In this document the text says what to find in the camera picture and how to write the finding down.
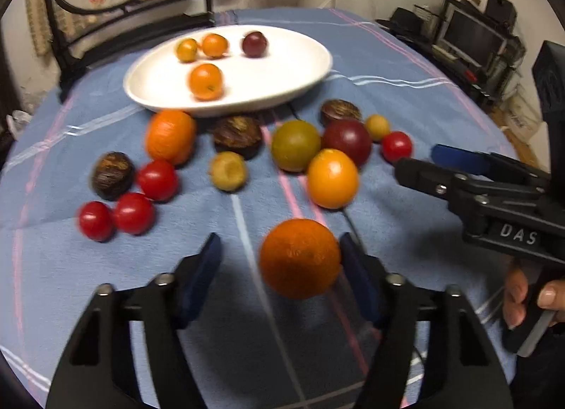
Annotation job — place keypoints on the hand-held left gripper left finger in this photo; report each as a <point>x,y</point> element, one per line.
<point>201,281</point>

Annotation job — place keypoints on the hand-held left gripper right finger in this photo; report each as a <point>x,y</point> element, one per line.
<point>357,276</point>

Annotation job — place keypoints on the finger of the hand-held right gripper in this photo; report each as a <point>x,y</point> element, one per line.
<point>419,173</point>
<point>459,157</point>

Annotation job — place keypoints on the red cherry tomato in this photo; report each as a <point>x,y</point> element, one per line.
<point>132,212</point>
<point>156,179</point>
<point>95,220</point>
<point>396,146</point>

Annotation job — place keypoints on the smooth orange citrus fruit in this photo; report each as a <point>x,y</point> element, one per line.
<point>332,178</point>
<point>299,257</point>
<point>187,49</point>

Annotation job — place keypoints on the small yellow green fruit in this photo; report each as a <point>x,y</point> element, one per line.
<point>227,171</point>
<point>377,127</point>

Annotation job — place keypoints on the dark red plum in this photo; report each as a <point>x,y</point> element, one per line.
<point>348,137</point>

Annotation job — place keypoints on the dark brown water chestnut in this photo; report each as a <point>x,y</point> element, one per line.
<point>340,112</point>
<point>112,175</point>
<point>237,135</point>

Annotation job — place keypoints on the green yellow plum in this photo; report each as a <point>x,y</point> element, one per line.
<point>295,145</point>

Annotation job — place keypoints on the orange tangerine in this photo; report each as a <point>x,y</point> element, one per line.
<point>214,45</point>
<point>170,135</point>
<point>205,81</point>

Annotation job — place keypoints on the white oval plate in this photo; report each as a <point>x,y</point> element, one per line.
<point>273,73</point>

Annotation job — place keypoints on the person's right hand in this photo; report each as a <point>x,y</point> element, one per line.
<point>514,294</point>

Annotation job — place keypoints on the computer monitor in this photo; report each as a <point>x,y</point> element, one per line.
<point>472,36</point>

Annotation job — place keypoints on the black box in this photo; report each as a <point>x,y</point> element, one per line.
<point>501,7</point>

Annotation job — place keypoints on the black hat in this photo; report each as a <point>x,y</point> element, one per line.
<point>406,20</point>

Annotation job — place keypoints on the dark purple plum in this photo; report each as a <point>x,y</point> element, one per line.
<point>254,43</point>

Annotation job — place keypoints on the white plastic bag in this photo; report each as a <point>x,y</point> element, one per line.
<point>20,120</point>

